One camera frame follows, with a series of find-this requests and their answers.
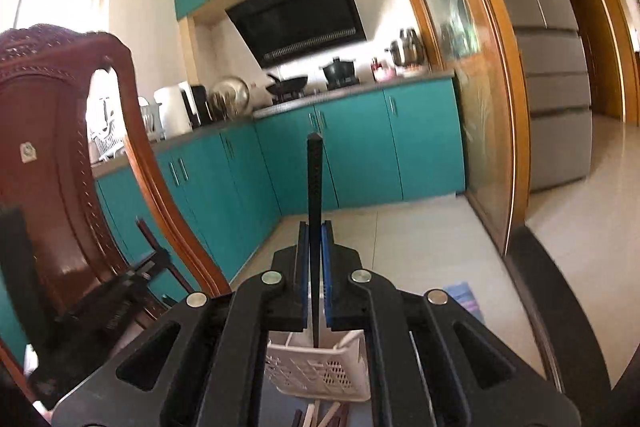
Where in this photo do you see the white dish rack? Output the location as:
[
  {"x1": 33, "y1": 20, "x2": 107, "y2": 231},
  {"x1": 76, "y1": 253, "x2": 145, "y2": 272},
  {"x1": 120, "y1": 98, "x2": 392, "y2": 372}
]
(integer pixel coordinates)
[{"x1": 90, "y1": 96, "x2": 164, "y2": 164}]

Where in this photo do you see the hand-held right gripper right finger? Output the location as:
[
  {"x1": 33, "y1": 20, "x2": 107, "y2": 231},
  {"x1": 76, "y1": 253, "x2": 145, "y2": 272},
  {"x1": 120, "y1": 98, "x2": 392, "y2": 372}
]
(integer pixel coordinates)
[{"x1": 321, "y1": 220, "x2": 583, "y2": 427}]

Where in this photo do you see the wooden framed glass door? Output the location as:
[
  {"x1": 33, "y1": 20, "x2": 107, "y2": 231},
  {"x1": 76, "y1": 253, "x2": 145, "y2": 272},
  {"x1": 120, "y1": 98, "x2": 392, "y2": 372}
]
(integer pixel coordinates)
[{"x1": 385, "y1": 0, "x2": 532, "y2": 259}]

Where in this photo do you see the white kitchen appliance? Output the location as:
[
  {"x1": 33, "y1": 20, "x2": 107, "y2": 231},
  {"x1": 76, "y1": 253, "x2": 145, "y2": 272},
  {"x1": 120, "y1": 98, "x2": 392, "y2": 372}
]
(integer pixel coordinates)
[{"x1": 153, "y1": 82, "x2": 194, "y2": 136}]

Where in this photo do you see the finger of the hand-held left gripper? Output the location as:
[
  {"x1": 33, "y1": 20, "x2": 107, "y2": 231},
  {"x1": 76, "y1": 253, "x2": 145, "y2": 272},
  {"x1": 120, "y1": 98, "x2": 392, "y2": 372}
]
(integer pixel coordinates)
[{"x1": 119, "y1": 249, "x2": 174, "y2": 282}]

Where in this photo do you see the black kitchen appliance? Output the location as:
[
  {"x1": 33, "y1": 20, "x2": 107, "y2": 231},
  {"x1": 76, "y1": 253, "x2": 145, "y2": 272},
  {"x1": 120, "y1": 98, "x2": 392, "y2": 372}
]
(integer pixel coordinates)
[{"x1": 189, "y1": 85, "x2": 214, "y2": 126}]

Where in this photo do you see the grey refrigerator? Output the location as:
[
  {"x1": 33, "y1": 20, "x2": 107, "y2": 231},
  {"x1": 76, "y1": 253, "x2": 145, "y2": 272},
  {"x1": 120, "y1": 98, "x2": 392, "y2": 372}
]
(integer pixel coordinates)
[{"x1": 460, "y1": 0, "x2": 594, "y2": 194}]

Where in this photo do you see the black wok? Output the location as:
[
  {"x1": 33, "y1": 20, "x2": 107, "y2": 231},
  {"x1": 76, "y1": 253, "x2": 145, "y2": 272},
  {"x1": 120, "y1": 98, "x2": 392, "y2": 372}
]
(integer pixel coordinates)
[{"x1": 265, "y1": 74, "x2": 310, "y2": 96}]

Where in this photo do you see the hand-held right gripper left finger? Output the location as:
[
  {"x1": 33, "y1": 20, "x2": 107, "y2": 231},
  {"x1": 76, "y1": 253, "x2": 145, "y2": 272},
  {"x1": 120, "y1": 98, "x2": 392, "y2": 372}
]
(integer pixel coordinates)
[{"x1": 52, "y1": 221, "x2": 308, "y2": 427}]

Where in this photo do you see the black range hood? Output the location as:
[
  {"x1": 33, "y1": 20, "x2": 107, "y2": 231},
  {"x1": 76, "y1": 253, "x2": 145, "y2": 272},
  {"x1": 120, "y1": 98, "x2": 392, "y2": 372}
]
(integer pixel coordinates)
[{"x1": 224, "y1": 0, "x2": 368, "y2": 69}]

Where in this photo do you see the stainless steel pot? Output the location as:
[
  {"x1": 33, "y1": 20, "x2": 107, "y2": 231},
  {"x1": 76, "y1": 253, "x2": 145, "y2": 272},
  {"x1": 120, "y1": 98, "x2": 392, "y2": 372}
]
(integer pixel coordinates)
[{"x1": 386, "y1": 28, "x2": 427, "y2": 68}]

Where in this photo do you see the steel pot lid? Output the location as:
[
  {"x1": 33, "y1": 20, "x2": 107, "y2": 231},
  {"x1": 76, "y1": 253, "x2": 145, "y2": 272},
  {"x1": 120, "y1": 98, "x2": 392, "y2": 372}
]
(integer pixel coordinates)
[{"x1": 209, "y1": 76, "x2": 251, "y2": 118}]

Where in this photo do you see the brown wooden door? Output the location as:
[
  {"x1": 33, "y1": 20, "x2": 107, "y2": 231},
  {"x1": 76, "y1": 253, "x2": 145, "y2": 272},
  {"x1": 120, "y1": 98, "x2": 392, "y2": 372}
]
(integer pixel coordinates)
[{"x1": 569, "y1": 0, "x2": 610, "y2": 118}]

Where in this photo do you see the black chopstick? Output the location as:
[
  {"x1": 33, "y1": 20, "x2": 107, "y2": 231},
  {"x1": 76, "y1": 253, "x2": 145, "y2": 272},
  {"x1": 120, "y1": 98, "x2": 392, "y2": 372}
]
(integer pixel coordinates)
[{"x1": 307, "y1": 132, "x2": 325, "y2": 349}]

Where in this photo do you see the blue striped cloth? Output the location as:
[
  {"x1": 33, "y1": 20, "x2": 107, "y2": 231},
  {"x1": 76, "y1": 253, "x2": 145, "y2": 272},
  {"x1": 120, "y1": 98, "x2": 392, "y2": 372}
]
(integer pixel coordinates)
[{"x1": 442, "y1": 282, "x2": 487, "y2": 324}]

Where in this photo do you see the black cooking pot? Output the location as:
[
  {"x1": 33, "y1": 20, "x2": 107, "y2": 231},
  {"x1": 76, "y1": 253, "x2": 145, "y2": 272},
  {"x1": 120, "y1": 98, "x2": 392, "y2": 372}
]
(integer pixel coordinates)
[{"x1": 319, "y1": 56, "x2": 357, "y2": 84}]

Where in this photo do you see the wooden doorway frame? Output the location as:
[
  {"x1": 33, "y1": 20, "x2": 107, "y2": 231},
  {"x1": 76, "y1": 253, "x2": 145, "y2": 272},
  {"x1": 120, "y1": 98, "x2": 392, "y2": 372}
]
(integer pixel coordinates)
[{"x1": 537, "y1": 0, "x2": 640, "y2": 126}]

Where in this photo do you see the carved wooden chair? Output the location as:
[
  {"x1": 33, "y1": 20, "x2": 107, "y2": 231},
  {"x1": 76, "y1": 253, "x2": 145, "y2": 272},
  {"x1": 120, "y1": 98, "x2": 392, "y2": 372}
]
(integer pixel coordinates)
[{"x1": 0, "y1": 24, "x2": 234, "y2": 408}]

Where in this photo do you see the white plastic utensil basket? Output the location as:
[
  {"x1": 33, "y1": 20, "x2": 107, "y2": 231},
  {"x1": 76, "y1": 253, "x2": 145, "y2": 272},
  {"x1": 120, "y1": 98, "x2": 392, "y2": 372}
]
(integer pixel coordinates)
[{"x1": 263, "y1": 282, "x2": 372, "y2": 403}]

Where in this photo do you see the gas stove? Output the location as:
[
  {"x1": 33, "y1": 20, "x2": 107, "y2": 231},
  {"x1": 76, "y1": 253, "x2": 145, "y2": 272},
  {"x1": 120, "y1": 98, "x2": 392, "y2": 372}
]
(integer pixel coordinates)
[{"x1": 271, "y1": 78, "x2": 362, "y2": 102}]

